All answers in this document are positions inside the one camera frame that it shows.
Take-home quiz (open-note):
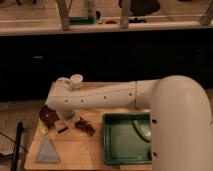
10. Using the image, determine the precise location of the grey triangular cloth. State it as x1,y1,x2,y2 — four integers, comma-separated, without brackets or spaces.
35,137,60,163

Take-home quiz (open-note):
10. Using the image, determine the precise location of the black pole stand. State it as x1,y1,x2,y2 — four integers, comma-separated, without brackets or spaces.
10,122,23,171

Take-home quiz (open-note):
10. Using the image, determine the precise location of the dark purple bowl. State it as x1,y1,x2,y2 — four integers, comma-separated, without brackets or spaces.
39,105,59,128

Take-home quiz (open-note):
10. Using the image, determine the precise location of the white paper cup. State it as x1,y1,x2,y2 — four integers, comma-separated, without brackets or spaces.
70,74,83,89

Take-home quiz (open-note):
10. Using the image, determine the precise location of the green plastic tray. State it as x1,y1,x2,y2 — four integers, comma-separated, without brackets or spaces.
102,112,152,165

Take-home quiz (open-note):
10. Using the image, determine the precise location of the brown grape bunch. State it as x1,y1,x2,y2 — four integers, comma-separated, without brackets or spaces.
75,118,96,136

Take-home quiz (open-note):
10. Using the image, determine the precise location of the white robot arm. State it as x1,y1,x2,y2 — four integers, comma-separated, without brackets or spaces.
46,75,213,171

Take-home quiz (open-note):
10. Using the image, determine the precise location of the wooden block eraser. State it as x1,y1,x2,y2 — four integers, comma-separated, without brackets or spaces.
55,120,68,134

